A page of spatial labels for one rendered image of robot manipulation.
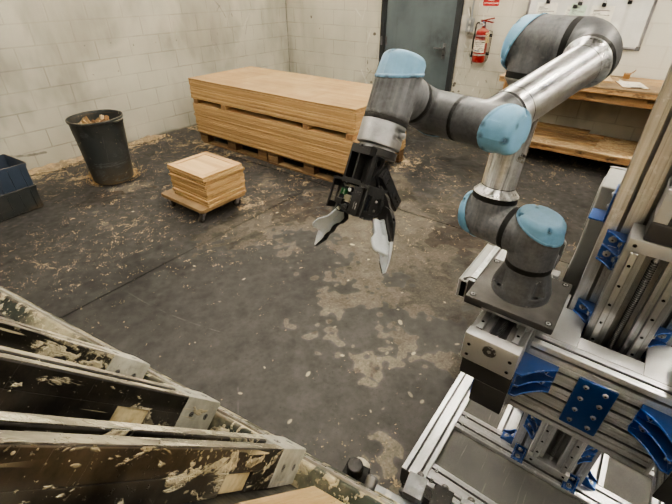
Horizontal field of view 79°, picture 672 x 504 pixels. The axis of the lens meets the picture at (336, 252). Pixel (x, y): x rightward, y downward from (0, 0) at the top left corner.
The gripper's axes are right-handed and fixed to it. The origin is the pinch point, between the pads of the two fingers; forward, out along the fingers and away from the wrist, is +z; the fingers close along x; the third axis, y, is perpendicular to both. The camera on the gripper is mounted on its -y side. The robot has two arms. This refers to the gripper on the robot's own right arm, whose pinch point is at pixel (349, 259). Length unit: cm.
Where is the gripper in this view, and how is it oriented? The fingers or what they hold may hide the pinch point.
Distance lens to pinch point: 73.9
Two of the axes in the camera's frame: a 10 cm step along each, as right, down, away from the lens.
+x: 8.0, 3.3, -5.0
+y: -5.4, 0.1, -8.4
